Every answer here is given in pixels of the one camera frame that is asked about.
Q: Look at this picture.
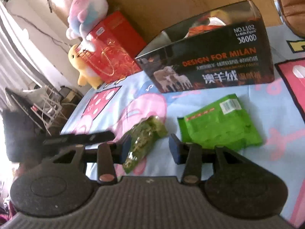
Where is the dark green vegetable snack pack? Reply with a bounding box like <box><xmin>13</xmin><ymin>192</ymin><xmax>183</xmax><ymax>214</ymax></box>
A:
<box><xmin>123</xmin><ymin>115</ymin><xmax>168</xmax><ymax>174</ymax></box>

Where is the bright green snack pack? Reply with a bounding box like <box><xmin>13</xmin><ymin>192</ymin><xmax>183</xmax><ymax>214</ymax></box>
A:
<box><xmin>177</xmin><ymin>94</ymin><xmax>263</xmax><ymax>151</ymax></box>

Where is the red spicy snack pack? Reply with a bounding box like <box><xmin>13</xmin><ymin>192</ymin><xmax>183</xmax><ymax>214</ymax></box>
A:
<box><xmin>185</xmin><ymin>17</ymin><xmax>226</xmax><ymax>38</ymax></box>

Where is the yellow duck plush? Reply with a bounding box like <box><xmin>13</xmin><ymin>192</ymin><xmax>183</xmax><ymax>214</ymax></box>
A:
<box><xmin>68</xmin><ymin>44</ymin><xmax>103</xmax><ymax>90</ymax></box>

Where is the blue Peppa Pig bedsheet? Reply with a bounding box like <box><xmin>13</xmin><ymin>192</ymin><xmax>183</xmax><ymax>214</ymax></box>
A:
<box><xmin>63</xmin><ymin>25</ymin><xmax>304</xmax><ymax>227</ymax></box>

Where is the red gift bag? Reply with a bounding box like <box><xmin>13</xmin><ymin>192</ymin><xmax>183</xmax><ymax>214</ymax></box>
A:
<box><xmin>75</xmin><ymin>10</ymin><xmax>146</xmax><ymax>84</ymax></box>

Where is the black sheep print box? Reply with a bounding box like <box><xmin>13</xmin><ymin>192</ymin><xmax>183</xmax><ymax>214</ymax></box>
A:
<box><xmin>136</xmin><ymin>0</ymin><xmax>275</xmax><ymax>93</ymax></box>

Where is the pink blue unicorn plush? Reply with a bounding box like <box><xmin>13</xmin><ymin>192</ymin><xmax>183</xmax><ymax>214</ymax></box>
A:
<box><xmin>66</xmin><ymin>0</ymin><xmax>109</xmax><ymax>52</ymax></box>

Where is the wooden headboard panel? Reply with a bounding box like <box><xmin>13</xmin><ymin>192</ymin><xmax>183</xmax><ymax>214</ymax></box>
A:
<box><xmin>48</xmin><ymin>0</ymin><xmax>283</xmax><ymax>44</ymax></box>

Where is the brown seat cushion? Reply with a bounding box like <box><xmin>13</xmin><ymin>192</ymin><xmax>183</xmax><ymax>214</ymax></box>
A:
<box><xmin>278</xmin><ymin>0</ymin><xmax>304</xmax><ymax>38</ymax></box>

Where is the black wall cable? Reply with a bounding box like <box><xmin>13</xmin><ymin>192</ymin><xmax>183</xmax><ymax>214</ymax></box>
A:
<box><xmin>9</xmin><ymin>11</ymin><xmax>71</xmax><ymax>55</ymax></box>

